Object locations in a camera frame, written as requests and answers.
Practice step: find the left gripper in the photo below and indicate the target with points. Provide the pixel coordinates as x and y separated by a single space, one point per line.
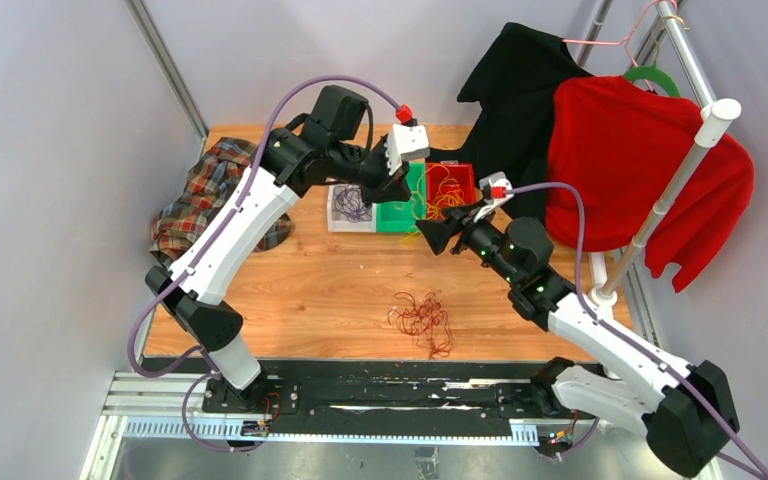
390 187

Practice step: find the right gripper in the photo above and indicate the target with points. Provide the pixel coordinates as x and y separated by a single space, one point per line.
439 233

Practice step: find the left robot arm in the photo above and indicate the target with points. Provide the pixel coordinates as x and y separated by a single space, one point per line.
310 150

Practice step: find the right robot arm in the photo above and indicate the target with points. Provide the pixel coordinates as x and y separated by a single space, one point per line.
683 411

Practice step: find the green plastic bin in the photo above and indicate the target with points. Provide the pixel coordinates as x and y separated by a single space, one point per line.
400 217

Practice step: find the white plastic bin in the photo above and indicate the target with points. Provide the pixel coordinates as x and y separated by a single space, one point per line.
346 211

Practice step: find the red plastic bin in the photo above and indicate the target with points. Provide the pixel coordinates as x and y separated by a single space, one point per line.
448 185

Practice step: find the plaid flannel shirt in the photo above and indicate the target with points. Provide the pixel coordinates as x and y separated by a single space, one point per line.
210 182

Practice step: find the black shirt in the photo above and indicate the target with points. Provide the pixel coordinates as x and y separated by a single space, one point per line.
514 83

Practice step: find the red sweater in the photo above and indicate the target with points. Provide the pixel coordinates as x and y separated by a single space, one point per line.
619 147

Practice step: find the green hanger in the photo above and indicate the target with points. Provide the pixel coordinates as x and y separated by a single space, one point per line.
653 75

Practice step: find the pink hanger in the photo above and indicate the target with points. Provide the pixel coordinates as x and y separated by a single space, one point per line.
663 15

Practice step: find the white clothes rack pole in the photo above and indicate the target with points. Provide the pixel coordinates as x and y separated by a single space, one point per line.
717 117

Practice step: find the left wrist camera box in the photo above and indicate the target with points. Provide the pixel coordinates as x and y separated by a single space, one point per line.
405 144

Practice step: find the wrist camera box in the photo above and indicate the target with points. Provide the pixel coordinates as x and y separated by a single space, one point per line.
496 190
405 144

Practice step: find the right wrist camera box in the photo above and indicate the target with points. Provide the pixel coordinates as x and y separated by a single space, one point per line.
496 190

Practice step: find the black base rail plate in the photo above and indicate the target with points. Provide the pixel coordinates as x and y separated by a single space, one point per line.
392 398

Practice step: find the aluminium frame post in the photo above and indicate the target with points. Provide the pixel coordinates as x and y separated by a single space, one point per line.
154 39

